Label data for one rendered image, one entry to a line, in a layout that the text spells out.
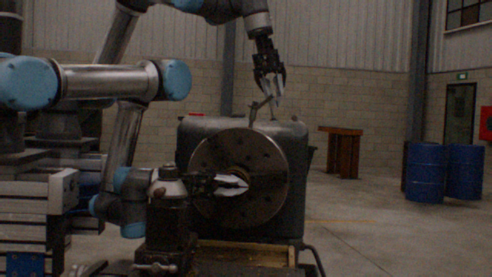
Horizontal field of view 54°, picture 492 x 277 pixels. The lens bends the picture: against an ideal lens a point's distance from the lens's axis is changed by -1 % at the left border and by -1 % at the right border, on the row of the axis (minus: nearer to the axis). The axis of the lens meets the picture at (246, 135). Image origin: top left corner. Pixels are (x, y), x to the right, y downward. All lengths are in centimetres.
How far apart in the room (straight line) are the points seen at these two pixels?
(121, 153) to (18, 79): 45
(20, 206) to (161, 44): 1054
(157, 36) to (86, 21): 160
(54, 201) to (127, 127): 36
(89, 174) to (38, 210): 50
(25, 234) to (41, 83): 36
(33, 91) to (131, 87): 27
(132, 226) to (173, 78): 42
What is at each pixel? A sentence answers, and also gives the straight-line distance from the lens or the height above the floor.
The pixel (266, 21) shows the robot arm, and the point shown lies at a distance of 136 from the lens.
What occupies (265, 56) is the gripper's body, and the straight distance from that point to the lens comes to 133.
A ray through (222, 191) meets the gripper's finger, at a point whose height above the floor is 106.
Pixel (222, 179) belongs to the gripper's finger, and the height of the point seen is 110.
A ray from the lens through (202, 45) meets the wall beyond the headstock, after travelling 1174.
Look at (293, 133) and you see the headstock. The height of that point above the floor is 122.
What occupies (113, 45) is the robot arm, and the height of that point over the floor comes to 149.
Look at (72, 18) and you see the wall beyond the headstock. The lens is 1188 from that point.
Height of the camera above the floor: 129
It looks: 3 degrees down
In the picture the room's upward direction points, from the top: 3 degrees clockwise
